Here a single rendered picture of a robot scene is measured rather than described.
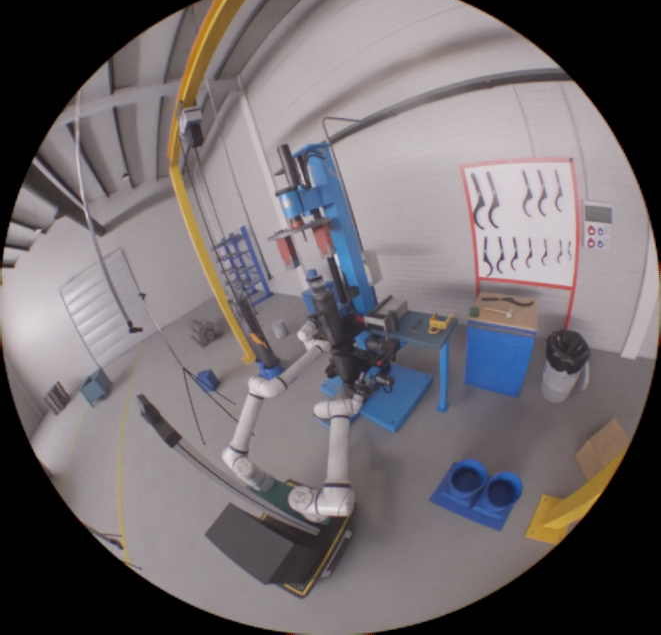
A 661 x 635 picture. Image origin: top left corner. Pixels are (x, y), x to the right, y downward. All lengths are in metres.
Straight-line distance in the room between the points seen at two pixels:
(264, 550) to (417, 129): 4.26
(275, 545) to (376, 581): 0.98
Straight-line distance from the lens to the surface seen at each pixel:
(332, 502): 1.31
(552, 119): 3.21
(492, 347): 2.47
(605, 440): 2.63
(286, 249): 2.04
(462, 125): 3.22
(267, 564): 1.55
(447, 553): 2.21
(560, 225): 3.14
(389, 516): 2.24
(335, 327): 2.15
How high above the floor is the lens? 2.19
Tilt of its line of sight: 23 degrees down
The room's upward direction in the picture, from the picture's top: 18 degrees counter-clockwise
